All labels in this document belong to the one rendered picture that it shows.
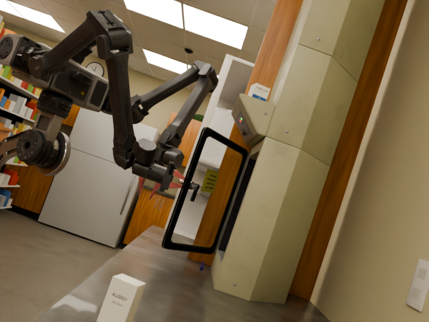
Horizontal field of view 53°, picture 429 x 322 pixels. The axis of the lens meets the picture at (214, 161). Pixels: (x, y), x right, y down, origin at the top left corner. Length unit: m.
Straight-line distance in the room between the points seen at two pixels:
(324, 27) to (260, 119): 0.34
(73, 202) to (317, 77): 5.34
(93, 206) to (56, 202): 0.52
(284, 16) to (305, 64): 0.48
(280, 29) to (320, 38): 0.41
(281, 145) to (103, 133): 5.18
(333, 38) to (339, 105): 0.21
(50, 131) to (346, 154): 1.20
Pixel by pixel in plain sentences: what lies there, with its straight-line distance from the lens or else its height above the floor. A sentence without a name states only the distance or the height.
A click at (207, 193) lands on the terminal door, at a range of 1.43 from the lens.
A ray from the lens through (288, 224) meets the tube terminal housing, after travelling 1.35.
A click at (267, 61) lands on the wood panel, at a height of 1.75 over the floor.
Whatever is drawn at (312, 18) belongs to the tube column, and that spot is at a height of 1.80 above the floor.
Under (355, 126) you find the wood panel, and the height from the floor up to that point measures 1.63.
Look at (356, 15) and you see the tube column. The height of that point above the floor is 1.88.
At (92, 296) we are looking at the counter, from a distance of 0.89.
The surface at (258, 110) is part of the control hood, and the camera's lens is 1.30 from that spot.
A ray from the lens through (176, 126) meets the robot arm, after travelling 1.75.
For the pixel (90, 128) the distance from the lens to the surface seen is 6.39.
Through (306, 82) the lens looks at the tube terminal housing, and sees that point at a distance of 1.34.
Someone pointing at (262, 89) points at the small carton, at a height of 1.56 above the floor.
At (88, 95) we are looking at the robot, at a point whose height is 1.42.
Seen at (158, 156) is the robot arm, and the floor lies 1.27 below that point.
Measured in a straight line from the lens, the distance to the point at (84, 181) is 6.35.
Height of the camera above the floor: 1.20
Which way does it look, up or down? 4 degrees up
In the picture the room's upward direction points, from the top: 19 degrees clockwise
